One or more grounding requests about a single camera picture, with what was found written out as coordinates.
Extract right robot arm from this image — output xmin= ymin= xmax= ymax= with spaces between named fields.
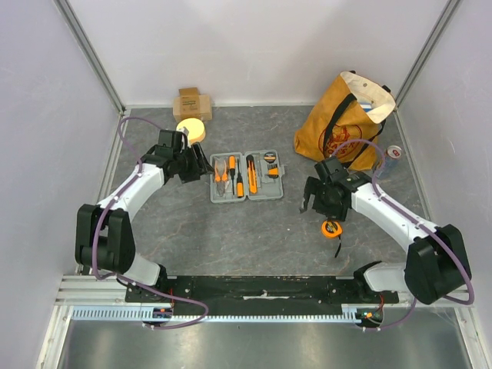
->
xmin=300 ymin=157 xmax=474 ymax=305

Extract yellow round sponge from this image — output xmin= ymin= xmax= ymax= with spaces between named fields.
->
xmin=176 ymin=118 xmax=206 ymax=145

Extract orange handled pliers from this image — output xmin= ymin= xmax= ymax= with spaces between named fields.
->
xmin=214 ymin=157 xmax=228 ymax=197

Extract brown cardboard box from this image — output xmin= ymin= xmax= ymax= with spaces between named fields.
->
xmin=173 ymin=87 xmax=212 ymax=123

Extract orange tape measure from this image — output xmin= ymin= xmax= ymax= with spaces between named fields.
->
xmin=321 ymin=220 xmax=343 ymax=258

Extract grey slotted cable duct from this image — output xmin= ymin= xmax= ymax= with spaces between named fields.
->
xmin=71 ymin=299 xmax=361 ymax=324

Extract orange utility knife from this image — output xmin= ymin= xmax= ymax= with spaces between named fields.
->
xmin=246 ymin=155 xmax=258 ymax=194

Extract grey plastic tool case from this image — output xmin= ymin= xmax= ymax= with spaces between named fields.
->
xmin=210 ymin=149 xmax=284 ymax=204

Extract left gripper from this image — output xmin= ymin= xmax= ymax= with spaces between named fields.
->
xmin=174 ymin=142 xmax=214 ymax=185

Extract orange screwdriver thick shaft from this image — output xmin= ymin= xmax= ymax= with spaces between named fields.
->
xmin=236 ymin=160 xmax=244 ymax=198

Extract orange screwdriver thin shaft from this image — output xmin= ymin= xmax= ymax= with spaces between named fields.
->
xmin=228 ymin=155 xmax=236 ymax=195

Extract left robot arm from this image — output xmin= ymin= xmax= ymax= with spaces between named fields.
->
xmin=75 ymin=130 xmax=212 ymax=302

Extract yellow Trader Joe's tote bag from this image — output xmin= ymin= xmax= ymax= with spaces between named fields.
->
xmin=294 ymin=71 xmax=396 ymax=171

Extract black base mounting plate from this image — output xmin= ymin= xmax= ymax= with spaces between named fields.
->
xmin=125 ymin=274 xmax=400 ymax=317

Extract orange bit set holder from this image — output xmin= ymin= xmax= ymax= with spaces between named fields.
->
xmin=268 ymin=164 xmax=280 ymax=178

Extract blue drink can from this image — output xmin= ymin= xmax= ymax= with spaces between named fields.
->
xmin=375 ymin=145 xmax=403 ymax=179

